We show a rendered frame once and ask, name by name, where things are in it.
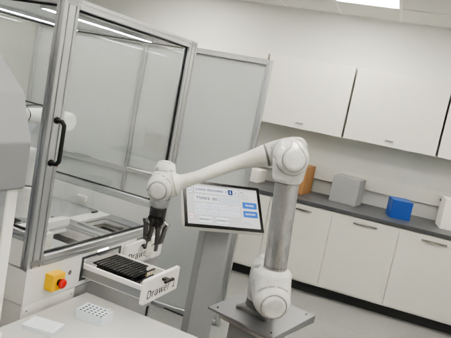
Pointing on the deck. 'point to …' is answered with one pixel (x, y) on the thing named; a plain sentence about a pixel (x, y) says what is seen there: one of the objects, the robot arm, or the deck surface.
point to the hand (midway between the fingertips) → (151, 249)
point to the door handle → (60, 142)
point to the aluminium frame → (60, 58)
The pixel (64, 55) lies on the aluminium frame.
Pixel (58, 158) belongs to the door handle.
